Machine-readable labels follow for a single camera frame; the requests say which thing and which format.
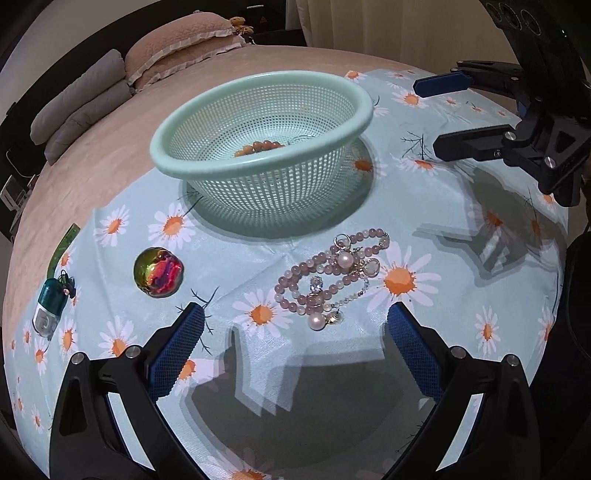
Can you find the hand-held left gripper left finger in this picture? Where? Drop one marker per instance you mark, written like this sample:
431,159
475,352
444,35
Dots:
178,350

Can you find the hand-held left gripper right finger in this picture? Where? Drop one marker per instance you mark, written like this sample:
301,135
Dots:
413,350

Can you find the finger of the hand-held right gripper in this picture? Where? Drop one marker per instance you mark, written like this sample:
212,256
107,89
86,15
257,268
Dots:
466,145
443,84

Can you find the pearl earring with gold disc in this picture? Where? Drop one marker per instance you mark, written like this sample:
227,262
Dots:
316,321

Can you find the mint green plastic basket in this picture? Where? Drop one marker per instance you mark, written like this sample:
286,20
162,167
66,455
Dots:
277,194

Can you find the iridescent glass ball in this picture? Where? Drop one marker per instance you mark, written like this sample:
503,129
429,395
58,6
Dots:
158,272

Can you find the beige curtain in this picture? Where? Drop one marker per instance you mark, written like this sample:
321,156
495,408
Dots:
369,23

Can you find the daisy print cloth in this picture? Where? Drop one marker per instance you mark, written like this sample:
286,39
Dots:
249,263

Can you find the dark cabinet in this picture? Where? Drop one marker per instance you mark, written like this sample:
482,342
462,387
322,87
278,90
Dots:
277,32

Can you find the small teddy bear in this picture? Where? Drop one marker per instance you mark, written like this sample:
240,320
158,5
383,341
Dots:
238,25

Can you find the white bedside device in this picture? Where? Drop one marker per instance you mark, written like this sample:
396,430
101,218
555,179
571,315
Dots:
11,191

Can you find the grey pillow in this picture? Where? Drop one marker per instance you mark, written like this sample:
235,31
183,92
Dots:
78,97
92,120

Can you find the pink frilled pillow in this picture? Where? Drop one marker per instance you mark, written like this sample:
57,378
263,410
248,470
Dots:
184,62
184,30

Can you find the dark headboard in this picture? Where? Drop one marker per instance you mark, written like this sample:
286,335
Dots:
69,74

